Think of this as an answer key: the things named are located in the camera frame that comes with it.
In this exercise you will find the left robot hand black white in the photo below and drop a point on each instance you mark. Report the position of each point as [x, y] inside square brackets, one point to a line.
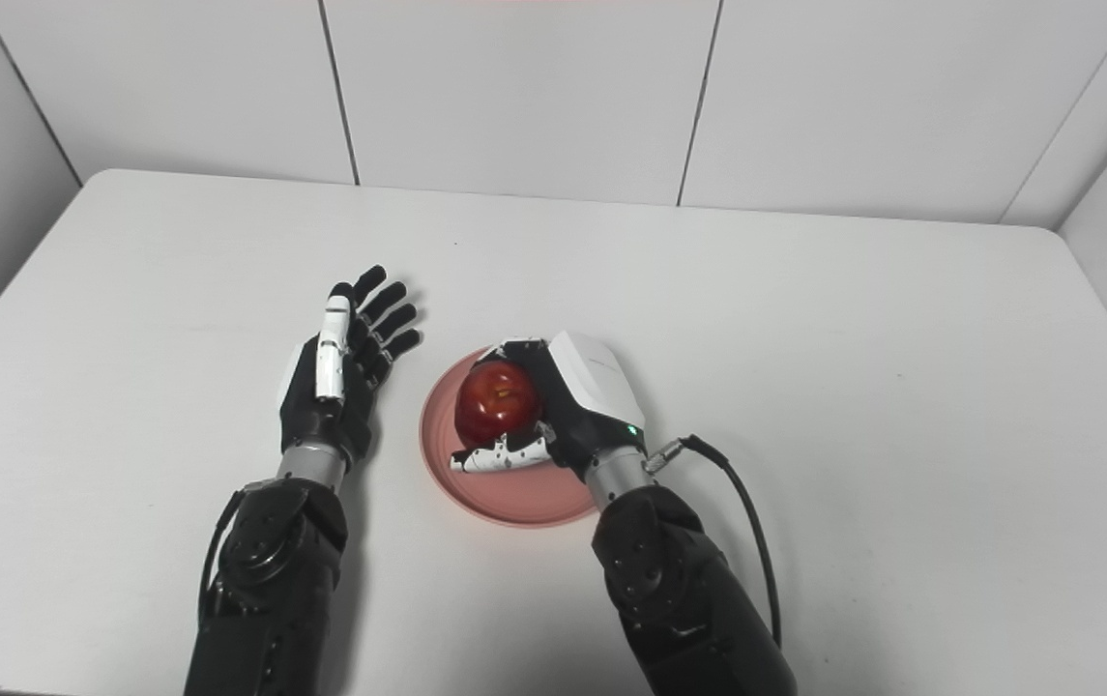
[340, 377]

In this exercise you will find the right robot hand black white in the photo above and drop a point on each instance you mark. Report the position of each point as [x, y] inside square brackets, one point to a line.
[577, 406]

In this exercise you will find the red apple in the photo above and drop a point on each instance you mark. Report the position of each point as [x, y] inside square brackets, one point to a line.
[497, 401]

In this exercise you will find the pink round plate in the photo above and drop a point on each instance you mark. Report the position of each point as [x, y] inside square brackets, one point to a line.
[505, 488]

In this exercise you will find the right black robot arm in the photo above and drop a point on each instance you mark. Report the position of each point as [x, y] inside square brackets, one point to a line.
[679, 590]

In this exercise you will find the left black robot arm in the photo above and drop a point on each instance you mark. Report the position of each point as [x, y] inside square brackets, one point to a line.
[273, 590]

